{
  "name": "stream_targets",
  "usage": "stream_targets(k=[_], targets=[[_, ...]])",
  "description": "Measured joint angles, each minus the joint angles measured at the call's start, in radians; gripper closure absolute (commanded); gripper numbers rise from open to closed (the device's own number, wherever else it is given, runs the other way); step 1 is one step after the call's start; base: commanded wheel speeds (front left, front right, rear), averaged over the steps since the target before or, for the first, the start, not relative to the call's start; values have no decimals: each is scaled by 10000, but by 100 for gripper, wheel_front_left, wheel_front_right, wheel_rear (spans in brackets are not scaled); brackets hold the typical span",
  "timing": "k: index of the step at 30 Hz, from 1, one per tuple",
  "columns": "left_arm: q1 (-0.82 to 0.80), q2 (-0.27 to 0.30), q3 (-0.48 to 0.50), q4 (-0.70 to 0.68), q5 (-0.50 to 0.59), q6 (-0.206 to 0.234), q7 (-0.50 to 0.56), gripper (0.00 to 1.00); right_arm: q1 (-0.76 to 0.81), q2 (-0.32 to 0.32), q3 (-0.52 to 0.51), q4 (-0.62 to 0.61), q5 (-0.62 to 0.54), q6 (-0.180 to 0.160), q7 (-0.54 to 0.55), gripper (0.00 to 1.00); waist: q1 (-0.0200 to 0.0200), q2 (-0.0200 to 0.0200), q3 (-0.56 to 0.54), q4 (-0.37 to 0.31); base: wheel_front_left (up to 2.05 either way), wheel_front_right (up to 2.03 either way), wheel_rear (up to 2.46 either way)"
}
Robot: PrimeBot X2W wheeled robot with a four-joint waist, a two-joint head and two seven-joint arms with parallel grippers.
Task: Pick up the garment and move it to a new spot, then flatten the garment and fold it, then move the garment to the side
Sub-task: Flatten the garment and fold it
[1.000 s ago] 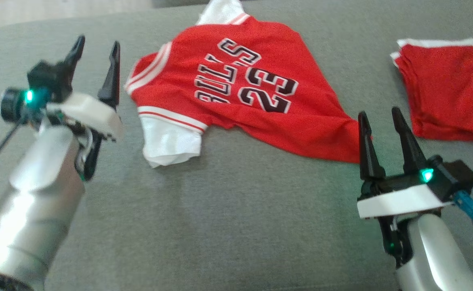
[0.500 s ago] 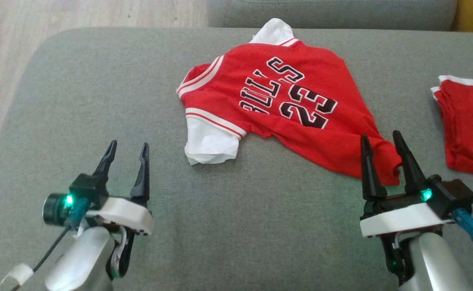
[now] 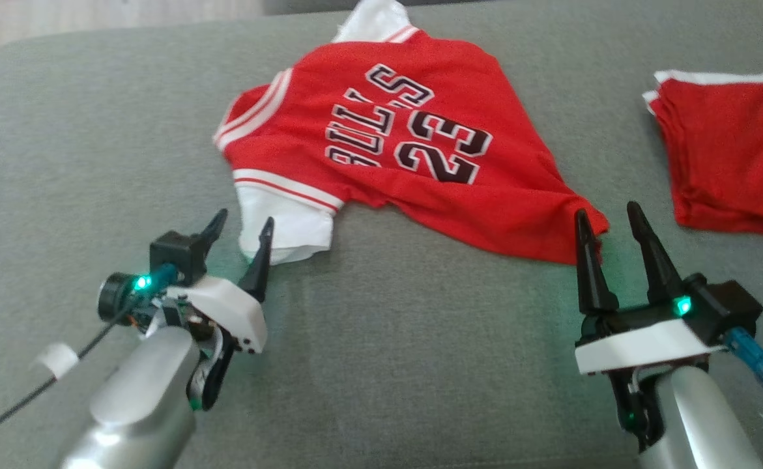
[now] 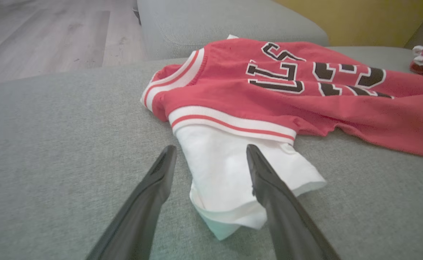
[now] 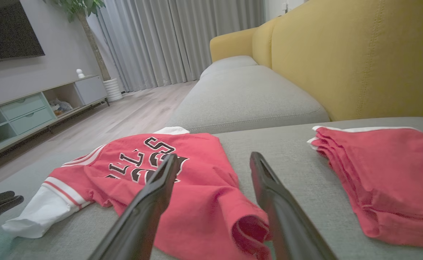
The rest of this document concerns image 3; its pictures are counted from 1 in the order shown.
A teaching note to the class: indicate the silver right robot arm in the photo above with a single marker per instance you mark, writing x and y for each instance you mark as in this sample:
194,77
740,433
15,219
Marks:
694,423

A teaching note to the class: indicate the red shorts white stripe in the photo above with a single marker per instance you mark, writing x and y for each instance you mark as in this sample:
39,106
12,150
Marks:
733,163

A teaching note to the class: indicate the grey-green sofa seat cushion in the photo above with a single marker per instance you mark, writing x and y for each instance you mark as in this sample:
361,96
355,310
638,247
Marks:
420,339

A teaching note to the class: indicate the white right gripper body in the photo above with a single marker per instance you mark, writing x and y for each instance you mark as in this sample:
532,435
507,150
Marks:
642,345

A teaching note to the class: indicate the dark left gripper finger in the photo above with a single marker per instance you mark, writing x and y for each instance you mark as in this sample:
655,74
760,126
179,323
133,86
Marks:
260,267
215,231

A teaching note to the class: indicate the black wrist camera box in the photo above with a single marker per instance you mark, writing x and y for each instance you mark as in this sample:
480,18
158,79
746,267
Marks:
723,309
176,254

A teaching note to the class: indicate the grey-green sofa back cushion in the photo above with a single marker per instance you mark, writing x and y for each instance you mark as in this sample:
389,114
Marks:
303,5

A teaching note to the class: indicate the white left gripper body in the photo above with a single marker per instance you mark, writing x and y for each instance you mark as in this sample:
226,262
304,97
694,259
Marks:
234,312

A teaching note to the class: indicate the right black wrist camera box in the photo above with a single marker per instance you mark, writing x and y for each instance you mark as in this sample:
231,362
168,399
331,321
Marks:
723,309

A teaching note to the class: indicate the red Bulls 23 jersey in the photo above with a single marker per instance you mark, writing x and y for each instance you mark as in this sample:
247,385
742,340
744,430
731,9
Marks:
498,195

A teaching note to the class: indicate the left black wrist camera box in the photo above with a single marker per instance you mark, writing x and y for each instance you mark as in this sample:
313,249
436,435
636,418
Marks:
176,254

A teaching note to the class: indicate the left black cylinder green light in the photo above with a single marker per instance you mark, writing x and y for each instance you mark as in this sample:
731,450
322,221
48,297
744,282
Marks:
117,296

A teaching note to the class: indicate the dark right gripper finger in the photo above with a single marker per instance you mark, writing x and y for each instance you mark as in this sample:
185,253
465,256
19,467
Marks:
655,260
591,273

